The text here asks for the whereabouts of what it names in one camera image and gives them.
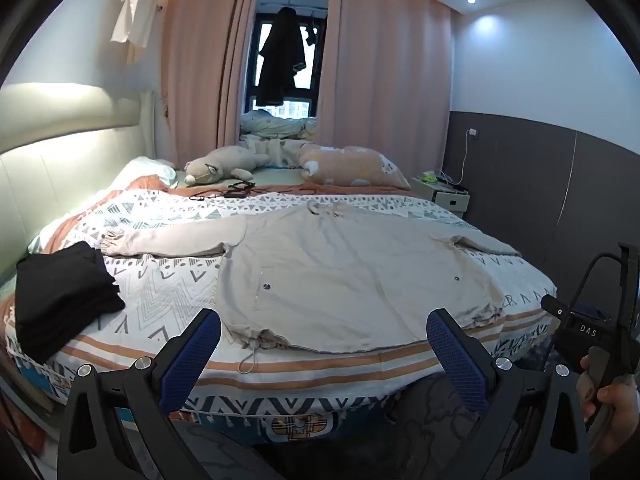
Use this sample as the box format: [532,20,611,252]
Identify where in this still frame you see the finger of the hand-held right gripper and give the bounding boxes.
[541,294,571,318]

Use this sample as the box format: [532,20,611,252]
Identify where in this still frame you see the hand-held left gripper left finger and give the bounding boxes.
[56,307,223,480]

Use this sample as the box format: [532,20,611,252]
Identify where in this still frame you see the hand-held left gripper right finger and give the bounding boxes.
[425,307,591,480]

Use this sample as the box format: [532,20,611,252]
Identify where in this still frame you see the beige jacket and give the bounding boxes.
[97,199,523,353]

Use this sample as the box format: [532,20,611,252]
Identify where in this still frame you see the folded black clothes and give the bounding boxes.
[15,241,127,363]

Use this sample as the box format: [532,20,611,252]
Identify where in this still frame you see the person's right hand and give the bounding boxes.
[574,355,640,456]

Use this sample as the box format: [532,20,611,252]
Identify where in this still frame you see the patterned white orange blanket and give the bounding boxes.
[5,187,558,448]

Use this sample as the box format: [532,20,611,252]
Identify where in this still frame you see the person's grey patterned clothing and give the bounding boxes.
[170,372,501,480]

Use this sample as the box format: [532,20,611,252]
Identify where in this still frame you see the pale nightstand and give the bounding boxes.
[409,176,471,217]

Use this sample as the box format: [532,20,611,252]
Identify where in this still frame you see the white pillow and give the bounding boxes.
[120,156,177,187]

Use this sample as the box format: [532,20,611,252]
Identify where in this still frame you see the beige plush toy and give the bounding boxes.
[182,145,273,186]

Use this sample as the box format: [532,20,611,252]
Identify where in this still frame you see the pale green bed sheet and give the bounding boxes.
[172,165,311,191]

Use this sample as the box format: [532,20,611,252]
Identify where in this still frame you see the white padded headboard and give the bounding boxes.
[0,82,153,281]

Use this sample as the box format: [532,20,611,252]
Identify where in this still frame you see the pale printed quilt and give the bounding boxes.
[239,110,321,168]

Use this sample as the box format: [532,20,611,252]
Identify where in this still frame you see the pink curtain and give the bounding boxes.
[159,0,263,171]
[317,0,453,186]

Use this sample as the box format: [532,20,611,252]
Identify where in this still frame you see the dark framed window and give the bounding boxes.
[247,0,331,121]

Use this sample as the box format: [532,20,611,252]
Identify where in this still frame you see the hanging black coat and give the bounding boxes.
[255,6,307,108]

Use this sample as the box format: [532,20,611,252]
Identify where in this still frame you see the hanging white garment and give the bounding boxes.
[110,0,168,50]

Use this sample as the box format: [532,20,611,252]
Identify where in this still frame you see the white charging cable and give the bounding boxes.
[457,130,473,186]

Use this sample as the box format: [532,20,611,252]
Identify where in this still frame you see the black charger with cable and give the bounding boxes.
[190,180,257,202]

